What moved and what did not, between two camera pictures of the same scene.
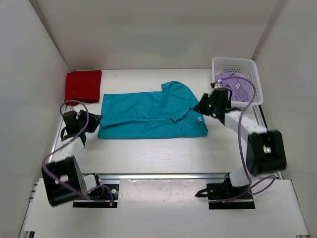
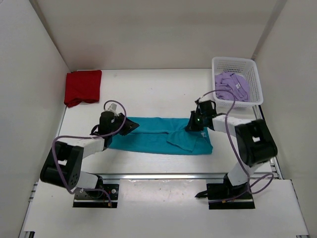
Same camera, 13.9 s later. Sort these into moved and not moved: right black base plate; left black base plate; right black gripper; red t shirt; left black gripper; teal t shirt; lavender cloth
Moved: teal t shirt; left black gripper; right black gripper
Not moved: lavender cloth; left black base plate; right black base plate; red t shirt
